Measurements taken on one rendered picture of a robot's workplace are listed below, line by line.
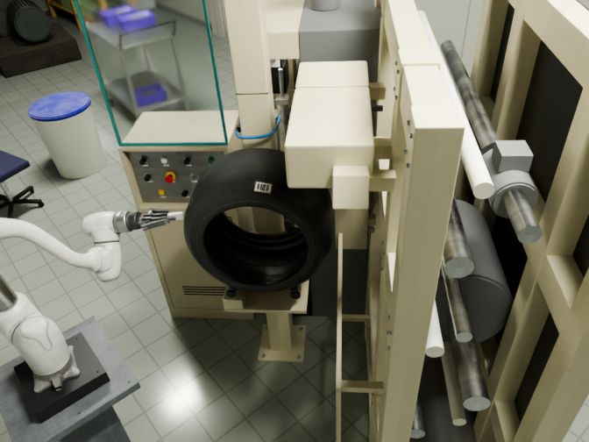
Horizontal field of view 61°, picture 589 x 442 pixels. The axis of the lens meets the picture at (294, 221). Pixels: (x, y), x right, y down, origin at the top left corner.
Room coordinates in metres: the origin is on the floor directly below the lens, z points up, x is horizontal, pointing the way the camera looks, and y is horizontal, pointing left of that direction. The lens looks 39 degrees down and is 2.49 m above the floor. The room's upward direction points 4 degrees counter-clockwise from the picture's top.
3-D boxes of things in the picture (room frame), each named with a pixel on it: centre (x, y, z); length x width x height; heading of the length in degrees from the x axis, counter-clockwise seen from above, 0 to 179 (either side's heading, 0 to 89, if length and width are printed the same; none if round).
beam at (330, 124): (1.50, -0.14, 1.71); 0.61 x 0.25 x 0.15; 173
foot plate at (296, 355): (1.91, 0.12, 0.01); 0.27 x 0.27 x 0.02; 83
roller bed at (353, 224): (1.83, -0.27, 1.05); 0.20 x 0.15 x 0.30; 173
